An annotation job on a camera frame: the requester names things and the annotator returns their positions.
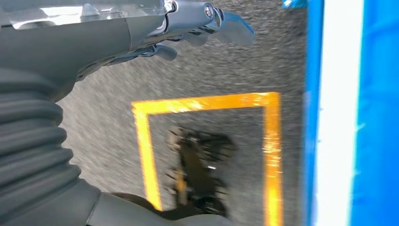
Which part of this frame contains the yellow floor tape square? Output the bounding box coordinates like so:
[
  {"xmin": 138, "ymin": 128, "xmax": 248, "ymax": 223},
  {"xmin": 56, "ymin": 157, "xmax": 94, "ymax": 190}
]
[{"xmin": 131, "ymin": 91, "xmax": 284, "ymax": 226}]

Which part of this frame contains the large blue metal shelf rack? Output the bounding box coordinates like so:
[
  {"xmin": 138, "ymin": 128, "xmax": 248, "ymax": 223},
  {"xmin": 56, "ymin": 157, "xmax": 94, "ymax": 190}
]
[{"xmin": 282, "ymin": 0, "xmax": 399, "ymax": 226}]

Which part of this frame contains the black robot foot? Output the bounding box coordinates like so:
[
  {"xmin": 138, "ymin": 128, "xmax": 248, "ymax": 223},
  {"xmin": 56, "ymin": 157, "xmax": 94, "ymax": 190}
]
[{"xmin": 164, "ymin": 125, "xmax": 237, "ymax": 219}]

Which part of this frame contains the translucent white plastic tray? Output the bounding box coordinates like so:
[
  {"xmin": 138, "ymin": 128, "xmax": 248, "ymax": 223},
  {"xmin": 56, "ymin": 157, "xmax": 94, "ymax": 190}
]
[{"xmin": 315, "ymin": 0, "xmax": 365, "ymax": 226}]

